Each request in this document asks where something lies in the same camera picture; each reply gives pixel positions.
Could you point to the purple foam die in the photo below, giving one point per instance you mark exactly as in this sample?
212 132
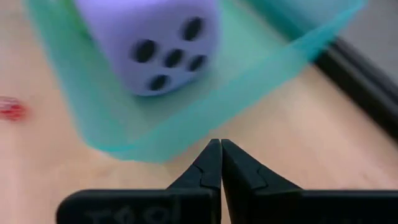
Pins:
124 21

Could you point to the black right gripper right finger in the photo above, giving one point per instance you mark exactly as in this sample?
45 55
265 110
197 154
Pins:
280 207

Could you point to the teal translucent plastic bin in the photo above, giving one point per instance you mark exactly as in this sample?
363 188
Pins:
186 133

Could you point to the black metal table frame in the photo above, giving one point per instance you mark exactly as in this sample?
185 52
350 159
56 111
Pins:
367 84

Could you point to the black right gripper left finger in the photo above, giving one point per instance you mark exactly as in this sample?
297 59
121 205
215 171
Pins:
155 207

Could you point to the small red die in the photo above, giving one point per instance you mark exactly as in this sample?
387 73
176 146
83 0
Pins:
12 109

